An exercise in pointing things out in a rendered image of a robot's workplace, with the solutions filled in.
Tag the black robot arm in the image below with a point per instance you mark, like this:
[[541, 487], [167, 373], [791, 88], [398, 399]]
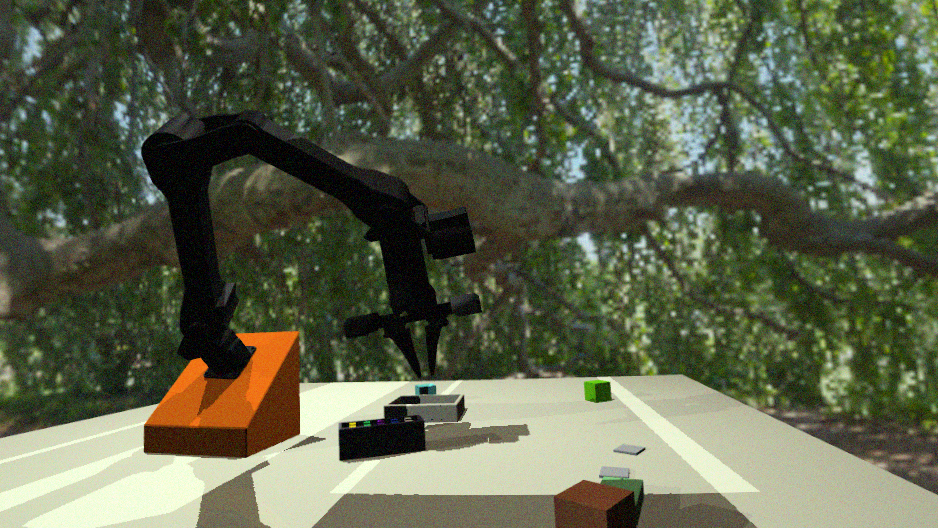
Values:
[[180, 157]]

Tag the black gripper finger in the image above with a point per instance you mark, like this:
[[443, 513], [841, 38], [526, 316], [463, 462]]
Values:
[[404, 342], [432, 336]]

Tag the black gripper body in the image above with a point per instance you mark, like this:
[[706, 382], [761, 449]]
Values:
[[409, 289]]

